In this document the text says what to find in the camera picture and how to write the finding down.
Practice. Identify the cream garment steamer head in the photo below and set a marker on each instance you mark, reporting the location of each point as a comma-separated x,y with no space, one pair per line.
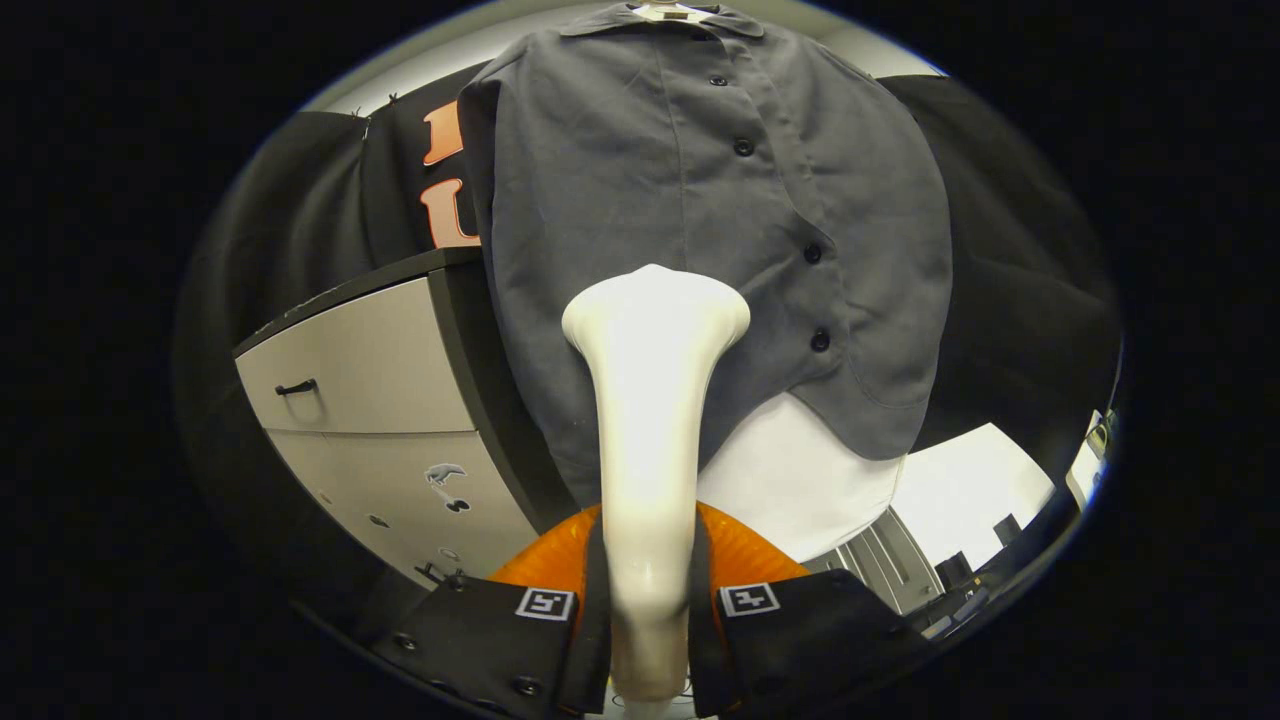
650,420

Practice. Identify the grey ribbed stand base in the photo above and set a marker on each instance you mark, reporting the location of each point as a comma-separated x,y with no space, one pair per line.
880,560

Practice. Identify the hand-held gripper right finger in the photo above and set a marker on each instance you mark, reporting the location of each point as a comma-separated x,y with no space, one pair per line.
820,635

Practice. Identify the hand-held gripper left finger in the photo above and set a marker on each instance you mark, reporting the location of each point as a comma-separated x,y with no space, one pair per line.
490,645

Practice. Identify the white desk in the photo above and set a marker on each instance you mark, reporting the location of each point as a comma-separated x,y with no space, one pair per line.
1085,470

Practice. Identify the grey button shirt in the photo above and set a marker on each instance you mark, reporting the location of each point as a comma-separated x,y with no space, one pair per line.
650,150

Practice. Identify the white table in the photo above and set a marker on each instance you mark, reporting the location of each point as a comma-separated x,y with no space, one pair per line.
970,480

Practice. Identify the grey drawer cabinet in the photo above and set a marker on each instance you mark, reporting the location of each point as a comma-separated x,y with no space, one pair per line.
370,370

